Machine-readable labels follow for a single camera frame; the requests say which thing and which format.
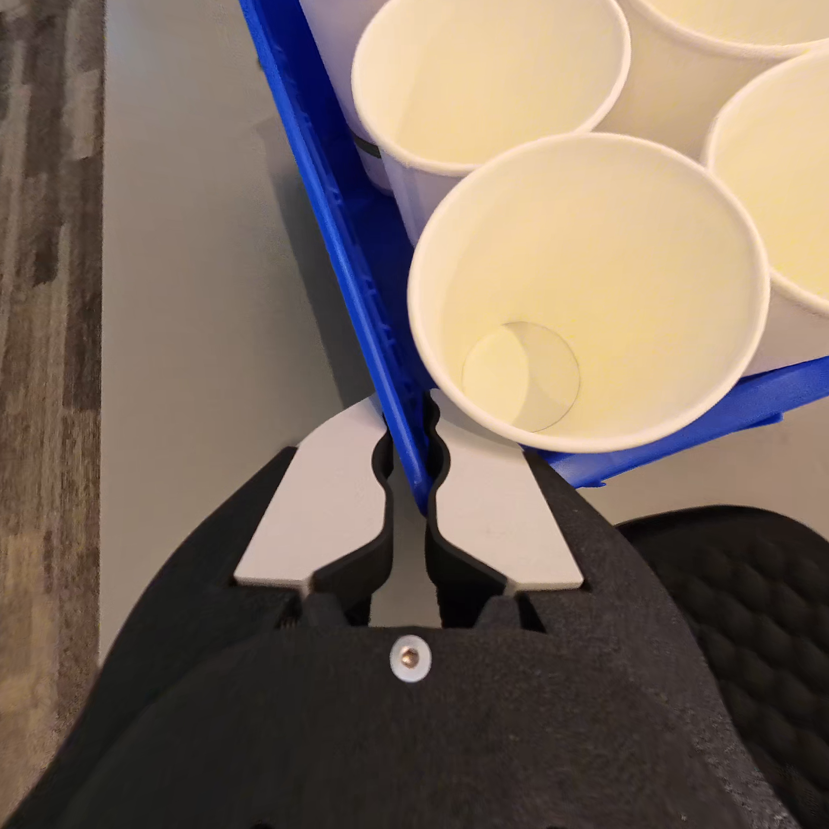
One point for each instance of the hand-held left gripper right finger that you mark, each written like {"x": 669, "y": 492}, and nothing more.
{"x": 505, "y": 519}

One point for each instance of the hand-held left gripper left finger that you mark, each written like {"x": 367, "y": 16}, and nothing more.
{"x": 318, "y": 513}

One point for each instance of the blue plastic bin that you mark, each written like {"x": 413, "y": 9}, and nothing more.
{"x": 324, "y": 195}

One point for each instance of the black textured pad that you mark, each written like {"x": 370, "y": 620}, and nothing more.
{"x": 751, "y": 622}

